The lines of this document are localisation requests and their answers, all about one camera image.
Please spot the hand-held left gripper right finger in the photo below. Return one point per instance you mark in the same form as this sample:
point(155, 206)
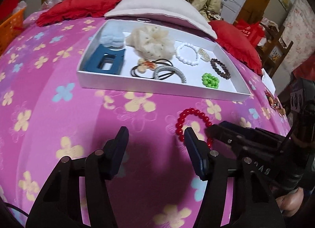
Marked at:
point(194, 154)

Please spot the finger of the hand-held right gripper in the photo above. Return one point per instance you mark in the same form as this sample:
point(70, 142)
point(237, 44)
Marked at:
point(226, 139)
point(251, 133)

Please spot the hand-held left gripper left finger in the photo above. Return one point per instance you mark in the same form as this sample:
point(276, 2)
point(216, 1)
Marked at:
point(120, 149)

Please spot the white shallow box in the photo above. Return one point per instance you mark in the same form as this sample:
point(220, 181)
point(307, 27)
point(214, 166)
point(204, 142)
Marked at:
point(147, 85)

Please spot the person's right hand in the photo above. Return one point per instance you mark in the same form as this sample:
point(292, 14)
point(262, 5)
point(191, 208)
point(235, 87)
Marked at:
point(290, 203)

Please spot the brown orange hair accessory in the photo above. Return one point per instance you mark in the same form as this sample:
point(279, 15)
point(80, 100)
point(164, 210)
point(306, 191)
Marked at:
point(272, 100)

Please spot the pink floral bedsheet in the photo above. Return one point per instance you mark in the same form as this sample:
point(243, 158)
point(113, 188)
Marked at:
point(61, 119)

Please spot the white rhinestone hair clip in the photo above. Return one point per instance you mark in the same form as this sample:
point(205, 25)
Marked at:
point(204, 54)

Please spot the red frilled pillow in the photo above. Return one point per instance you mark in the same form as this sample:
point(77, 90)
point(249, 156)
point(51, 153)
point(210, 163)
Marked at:
point(236, 43)
point(81, 4)

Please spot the dark blue hair claw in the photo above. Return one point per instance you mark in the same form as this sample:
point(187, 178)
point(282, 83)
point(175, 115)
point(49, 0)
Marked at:
point(91, 63)

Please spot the wooden rack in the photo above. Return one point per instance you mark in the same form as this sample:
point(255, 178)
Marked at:
point(278, 43)

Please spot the red shopping bag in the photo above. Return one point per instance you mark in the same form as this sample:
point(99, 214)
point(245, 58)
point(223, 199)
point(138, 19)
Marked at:
point(251, 31)

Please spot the cream lace scrunchie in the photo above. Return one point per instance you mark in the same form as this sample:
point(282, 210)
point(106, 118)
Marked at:
point(150, 41)

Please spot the light blue scrunchie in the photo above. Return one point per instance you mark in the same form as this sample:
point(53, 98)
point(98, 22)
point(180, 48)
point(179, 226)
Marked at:
point(112, 36)

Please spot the floral cloth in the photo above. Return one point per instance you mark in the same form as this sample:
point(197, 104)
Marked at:
point(300, 21)

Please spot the thin silver bangle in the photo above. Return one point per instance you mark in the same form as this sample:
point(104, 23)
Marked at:
point(137, 19)

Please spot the white pillow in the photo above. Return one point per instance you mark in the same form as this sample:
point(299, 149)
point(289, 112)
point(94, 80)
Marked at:
point(157, 4)

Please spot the orange plastic basket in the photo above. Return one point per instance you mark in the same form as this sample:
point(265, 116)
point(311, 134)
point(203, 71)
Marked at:
point(12, 26)

